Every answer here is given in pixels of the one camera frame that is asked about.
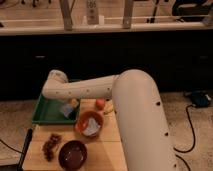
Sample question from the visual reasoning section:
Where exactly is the dark brown bowl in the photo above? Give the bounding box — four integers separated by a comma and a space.
58, 140, 87, 171

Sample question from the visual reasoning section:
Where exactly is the black rod at table edge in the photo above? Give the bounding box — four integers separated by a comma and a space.
17, 129, 33, 171

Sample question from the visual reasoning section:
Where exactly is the orange bowl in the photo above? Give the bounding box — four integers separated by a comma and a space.
75, 111, 104, 138

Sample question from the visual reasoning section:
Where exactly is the green plastic tray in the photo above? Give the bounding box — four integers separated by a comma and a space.
32, 95, 80, 125

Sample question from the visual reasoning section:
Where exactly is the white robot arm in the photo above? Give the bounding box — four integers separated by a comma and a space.
42, 69, 179, 171

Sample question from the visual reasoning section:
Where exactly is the black power adapter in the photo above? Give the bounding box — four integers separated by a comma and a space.
189, 92, 211, 107

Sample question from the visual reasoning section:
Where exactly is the bunch of red grapes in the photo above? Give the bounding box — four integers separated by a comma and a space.
42, 134, 62, 162

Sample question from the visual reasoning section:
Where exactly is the yellow banana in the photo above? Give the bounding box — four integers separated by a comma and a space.
103, 106, 114, 115

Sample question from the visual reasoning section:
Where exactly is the white wooden shelf frame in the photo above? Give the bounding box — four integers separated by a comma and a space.
0, 0, 213, 35

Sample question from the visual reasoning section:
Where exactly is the black cable on floor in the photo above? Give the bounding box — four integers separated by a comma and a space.
173, 104, 197, 171

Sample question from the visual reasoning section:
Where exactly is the white crumpled paper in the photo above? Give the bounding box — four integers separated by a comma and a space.
83, 118, 100, 136

